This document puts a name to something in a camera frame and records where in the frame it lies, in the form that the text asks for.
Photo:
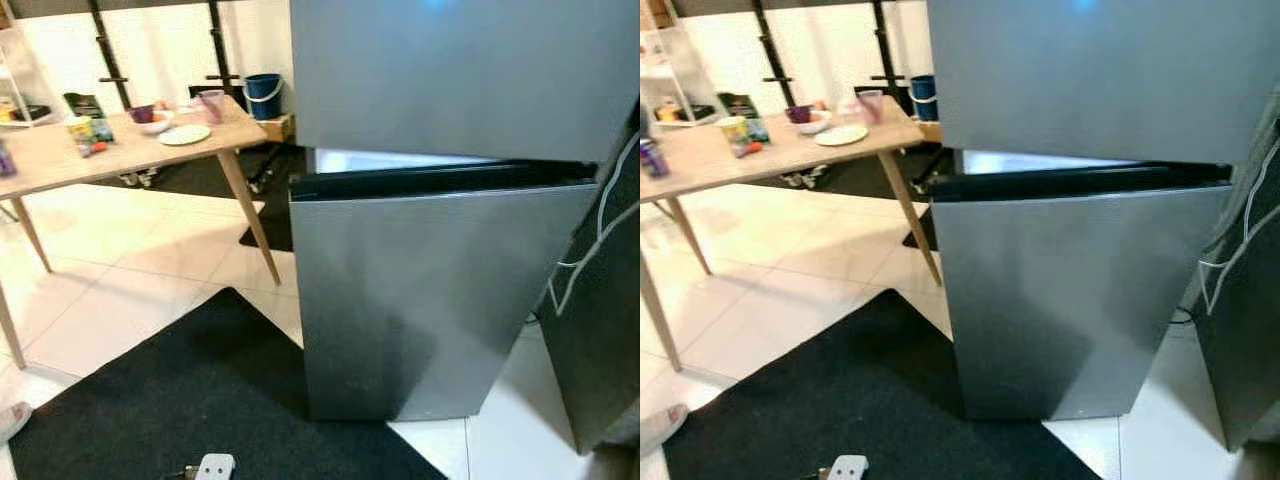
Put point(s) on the grey fridge door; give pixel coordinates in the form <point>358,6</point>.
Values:
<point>430,300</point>
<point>1070,300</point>

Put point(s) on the white fridge cabinet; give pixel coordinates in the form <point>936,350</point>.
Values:
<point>1030,161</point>
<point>380,160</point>

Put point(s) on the wooden table leg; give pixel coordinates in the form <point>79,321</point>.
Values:
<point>10,330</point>
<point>30,235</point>
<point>245,215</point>
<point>660,320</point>
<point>690,237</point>
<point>908,215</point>

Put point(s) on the purple drink can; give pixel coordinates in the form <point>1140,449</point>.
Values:
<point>5,160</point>
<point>652,158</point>

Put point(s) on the black panel with white lines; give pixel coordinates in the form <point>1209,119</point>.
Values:
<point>1245,320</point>
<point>600,320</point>

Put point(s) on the open yellow noodle cup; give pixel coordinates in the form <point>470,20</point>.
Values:
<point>735,132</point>
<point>78,130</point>

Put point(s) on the small bottle with red cap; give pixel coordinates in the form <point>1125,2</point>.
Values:
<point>97,147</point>
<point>752,149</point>

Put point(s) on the white shelf rack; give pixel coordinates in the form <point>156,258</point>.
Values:
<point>665,80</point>
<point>20,80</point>

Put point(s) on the green snack bag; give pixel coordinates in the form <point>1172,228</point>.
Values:
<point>85,105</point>
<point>742,106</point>

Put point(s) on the pale slipper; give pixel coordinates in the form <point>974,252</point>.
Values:
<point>662,428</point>
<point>12,420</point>

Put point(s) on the purple mug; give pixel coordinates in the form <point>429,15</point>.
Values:
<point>142,113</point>
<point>798,113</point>

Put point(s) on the white ceramic bowl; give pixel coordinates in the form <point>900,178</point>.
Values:
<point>812,127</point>
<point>155,128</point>

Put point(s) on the black gym floor mat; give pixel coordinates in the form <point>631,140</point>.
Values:
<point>850,182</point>
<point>190,182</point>

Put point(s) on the black stand pole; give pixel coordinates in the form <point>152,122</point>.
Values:
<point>222,45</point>
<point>885,45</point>
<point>108,55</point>
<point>772,55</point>

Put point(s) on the floral round plate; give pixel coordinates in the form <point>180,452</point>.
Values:
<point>842,134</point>
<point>185,134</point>

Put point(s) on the grey freezer door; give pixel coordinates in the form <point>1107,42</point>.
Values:
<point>1090,70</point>
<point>460,70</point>

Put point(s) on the pink measuring jug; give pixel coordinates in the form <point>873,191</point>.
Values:
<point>211,105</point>
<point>870,105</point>

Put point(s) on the black fuzzy floor mat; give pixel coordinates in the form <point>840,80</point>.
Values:
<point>860,400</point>
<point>200,400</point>

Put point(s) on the blue bucket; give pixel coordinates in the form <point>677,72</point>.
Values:
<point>922,100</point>
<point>263,100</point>

